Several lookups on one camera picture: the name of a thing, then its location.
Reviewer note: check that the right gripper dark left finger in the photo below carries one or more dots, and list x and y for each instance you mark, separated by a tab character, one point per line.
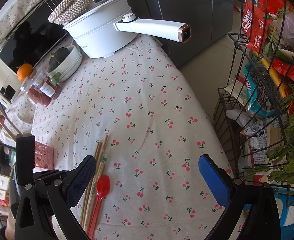
78	179

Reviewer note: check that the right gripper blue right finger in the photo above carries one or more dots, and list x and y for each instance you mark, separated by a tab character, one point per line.
217	180

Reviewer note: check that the red plastic spoon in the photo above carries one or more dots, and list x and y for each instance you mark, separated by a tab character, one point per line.
102	189

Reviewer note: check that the bundle wooden chopstick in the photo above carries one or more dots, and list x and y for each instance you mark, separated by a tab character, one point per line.
90	192

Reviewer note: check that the pink perforated utensil basket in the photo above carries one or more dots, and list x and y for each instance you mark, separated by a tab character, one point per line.
44	156

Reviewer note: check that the disposable chopsticks pair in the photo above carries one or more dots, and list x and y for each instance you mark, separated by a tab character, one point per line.
100	172

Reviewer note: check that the person left hand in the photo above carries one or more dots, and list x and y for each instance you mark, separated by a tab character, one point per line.
10	228

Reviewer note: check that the green leafy vegetables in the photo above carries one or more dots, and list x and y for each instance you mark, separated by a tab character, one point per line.
281	169

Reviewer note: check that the blue plastic stool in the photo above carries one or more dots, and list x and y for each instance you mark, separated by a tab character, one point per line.
286	215

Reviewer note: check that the cherry print tablecloth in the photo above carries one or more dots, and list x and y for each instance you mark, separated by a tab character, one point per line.
155	129

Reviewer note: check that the teal snack bag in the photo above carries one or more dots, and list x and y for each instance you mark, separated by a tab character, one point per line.
258	83

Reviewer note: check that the labelled glass spice jar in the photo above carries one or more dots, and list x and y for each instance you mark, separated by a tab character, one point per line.
42	82

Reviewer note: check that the glass jar red grains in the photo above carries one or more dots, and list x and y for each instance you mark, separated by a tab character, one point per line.
33	93

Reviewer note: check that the stacked white bowls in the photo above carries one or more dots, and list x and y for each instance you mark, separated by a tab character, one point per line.
69	65

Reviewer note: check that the white toaster appliance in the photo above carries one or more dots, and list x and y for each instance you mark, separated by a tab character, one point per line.
9	84

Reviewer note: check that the dark green squash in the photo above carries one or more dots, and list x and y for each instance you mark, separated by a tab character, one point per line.
57	58

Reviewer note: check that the orange tangerine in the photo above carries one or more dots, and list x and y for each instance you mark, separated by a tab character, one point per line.
24	71

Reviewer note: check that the black microwave oven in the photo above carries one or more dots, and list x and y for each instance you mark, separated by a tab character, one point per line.
33	37

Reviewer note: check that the white electric cooking pot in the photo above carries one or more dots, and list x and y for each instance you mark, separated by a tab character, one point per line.
110	25

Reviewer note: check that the red snack bag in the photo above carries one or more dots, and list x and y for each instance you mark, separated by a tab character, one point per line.
255	26

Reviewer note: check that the grey refrigerator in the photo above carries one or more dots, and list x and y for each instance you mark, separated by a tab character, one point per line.
209	21

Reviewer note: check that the black wire storage rack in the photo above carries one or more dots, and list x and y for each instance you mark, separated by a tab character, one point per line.
254	118

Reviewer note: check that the woven rope trivet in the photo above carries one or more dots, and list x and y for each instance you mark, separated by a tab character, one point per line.
68	10

